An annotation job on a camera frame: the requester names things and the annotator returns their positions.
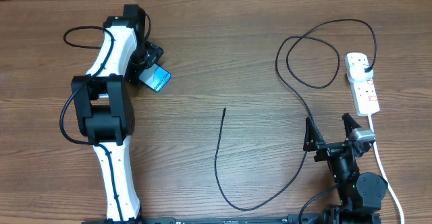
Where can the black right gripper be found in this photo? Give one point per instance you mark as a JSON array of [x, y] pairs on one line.
[[312, 140]]

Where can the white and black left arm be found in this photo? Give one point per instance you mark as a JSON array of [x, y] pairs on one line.
[[104, 110]]

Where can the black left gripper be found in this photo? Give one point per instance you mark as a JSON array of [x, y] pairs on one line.
[[153, 52]]

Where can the white power strip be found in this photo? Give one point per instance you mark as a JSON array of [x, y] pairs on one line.
[[365, 98]]

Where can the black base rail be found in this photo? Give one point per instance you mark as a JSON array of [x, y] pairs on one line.
[[290, 219]]

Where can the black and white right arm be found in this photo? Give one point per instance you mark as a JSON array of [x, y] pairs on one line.
[[359, 192]]

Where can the smartphone with light screen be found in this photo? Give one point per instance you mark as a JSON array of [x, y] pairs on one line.
[[155, 77]]

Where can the white charger adapter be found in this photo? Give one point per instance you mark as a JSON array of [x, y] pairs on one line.
[[356, 64]]

